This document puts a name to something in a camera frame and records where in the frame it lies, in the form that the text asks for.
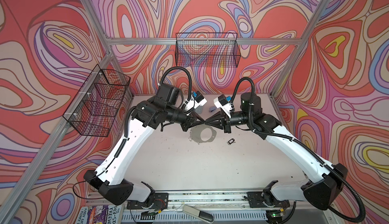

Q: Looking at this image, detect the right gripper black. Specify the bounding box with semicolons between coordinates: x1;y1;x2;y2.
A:
205;111;252;134

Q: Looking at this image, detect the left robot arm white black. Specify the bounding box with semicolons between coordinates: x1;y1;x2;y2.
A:
84;66;206;206

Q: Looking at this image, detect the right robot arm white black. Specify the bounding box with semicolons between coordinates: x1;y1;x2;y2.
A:
206;77;366;223

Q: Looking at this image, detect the grey foot pedal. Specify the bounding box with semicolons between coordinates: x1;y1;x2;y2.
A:
182;205;214;224

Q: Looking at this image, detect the printed booklet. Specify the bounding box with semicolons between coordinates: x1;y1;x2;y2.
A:
75;205;124;224

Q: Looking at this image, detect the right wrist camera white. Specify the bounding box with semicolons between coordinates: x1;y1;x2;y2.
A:
214;94;233;118

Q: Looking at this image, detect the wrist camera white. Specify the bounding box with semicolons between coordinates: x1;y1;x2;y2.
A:
183;91;207;114
214;94;233;118

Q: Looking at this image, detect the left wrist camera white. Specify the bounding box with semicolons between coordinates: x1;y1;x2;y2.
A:
183;91;207;114

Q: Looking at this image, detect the black wire basket back wall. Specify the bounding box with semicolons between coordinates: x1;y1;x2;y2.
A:
175;31;241;68

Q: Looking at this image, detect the black wire basket wall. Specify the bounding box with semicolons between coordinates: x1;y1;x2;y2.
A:
63;65;131;137
175;31;241;68

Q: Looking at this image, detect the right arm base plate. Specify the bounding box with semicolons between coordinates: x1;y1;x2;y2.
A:
244;192;290;209

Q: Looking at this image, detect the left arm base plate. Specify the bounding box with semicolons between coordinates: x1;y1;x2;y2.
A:
127;192;169;211

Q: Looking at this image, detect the black wire basket left wall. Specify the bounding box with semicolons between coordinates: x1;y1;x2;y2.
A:
63;65;131;137

